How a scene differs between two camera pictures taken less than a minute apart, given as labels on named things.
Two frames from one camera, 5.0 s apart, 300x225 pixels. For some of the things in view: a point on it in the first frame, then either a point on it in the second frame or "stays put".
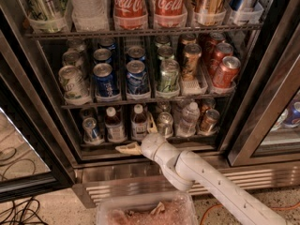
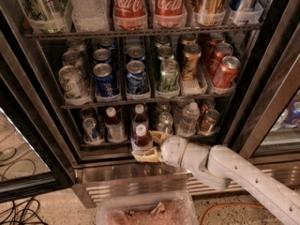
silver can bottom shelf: (165, 124) stays put
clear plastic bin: (172, 208) stays put
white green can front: (75, 86) stays put
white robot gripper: (151, 146) -> (173, 150)
